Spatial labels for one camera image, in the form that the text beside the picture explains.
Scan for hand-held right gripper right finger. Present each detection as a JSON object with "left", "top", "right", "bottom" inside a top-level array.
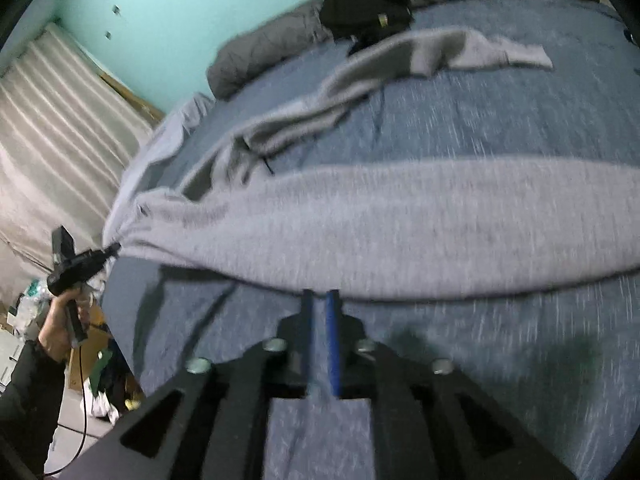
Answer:
[{"left": 325, "top": 289, "right": 576, "bottom": 480}]

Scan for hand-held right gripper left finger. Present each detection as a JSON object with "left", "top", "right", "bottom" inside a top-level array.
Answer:
[{"left": 60, "top": 290, "right": 313, "bottom": 480}]

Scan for grey sweatshirt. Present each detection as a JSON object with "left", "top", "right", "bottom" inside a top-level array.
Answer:
[{"left": 102, "top": 27, "right": 640, "bottom": 303}]

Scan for person's left forearm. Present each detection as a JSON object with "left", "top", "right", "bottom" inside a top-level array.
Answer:
[{"left": 0, "top": 340, "right": 66, "bottom": 476}]

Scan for clothes heap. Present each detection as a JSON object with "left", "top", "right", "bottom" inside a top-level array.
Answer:
[{"left": 82, "top": 350, "right": 146, "bottom": 423}]

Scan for person's left hand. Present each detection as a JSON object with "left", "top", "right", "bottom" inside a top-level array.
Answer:
[{"left": 37, "top": 287, "right": 88, "bottom": 361}]

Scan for white plastic bags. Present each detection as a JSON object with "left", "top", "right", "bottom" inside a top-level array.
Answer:
[{"left": 10, "top": 280, "right": 48, "bottom": 336}]

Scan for cardboard box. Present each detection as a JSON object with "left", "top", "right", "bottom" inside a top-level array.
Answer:
[{"left": 67, "top": 310, "right": 113, "bottom": 391}]

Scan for light grey blanket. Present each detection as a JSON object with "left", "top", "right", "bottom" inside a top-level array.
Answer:
[{"left": 102, "top": 92, "right": 216, "bottom": 241}]

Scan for beige striped curtain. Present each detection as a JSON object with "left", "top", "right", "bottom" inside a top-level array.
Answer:
[{"left": 0, "top": 22, "right": 156, "bottom": 306}]

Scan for wooden trim strip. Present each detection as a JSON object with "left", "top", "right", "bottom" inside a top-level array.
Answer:
[{"left": 100, "top": 72, "right": 166, "bottom": 123}]

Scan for dark grey rolled duvet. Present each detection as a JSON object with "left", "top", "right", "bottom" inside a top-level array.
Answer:
[{"left": 206, "top": 0, "right": 601, "bottom": 101}]

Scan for blue bed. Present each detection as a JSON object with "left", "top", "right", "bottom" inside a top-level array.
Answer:
[{"left": 100, "top": 0, "right": 640, "bottom": 480}]

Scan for black garment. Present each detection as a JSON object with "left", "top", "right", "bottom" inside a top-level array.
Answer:
[{"left": 320, "top": 0, "right": 416, "bottom": 56}]

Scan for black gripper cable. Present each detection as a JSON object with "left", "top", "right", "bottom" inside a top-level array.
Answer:
[{"left": 42, "top": 340, "right": 90, "bottom": 476}]

